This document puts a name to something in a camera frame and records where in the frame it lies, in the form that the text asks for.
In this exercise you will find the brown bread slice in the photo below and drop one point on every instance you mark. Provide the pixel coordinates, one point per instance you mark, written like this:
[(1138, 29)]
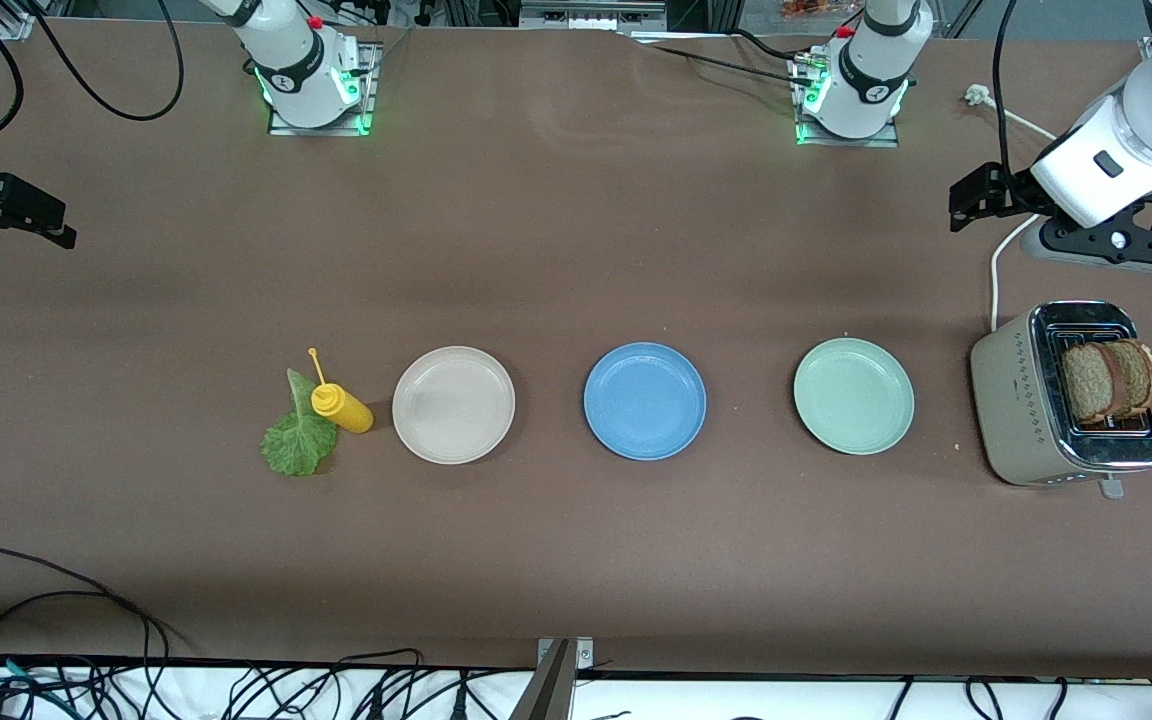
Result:
[(1086, 385), (1141, 375)]

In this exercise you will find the grey metal box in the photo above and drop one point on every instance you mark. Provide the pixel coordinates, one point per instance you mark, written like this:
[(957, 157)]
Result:
[(586, 15)]

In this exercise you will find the beige plate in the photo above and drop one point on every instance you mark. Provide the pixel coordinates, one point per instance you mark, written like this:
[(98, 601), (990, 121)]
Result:
[(453, 405)]

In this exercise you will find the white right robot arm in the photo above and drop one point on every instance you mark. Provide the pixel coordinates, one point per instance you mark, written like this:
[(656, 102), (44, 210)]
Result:
[(291, 70)]

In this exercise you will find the blue plate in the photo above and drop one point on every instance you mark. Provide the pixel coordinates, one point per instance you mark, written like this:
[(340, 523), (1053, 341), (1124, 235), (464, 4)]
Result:
[(645, 401)]

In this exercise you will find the green lettuce leaf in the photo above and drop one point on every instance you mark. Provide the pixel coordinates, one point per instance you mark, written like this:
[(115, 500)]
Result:
[(296, 445)]

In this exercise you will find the yellow mustard squeeze bottle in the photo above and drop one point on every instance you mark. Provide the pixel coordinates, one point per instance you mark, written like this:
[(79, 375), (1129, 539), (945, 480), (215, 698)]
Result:
[(346, 408)]

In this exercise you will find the orange packaged item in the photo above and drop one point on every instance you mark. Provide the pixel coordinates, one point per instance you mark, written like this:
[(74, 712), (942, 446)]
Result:
[(811, 8)]

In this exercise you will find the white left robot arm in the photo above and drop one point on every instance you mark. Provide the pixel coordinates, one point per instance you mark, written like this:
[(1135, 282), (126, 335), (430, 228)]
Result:
[(871, 85)]

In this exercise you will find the light green plate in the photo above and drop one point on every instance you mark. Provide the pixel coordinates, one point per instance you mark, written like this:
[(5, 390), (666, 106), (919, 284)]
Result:
[(853, 397)]

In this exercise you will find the beige and chrome toaster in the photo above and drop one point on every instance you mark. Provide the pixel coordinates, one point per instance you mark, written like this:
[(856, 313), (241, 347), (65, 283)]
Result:
[(1011, 400)]

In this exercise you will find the aluminium table bracket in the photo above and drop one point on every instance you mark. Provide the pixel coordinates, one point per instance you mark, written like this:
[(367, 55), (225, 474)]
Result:
[(551, 690)]

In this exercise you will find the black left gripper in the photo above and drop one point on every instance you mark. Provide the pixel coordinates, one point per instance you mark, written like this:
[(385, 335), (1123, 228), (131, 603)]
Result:
[(1008, 193)]

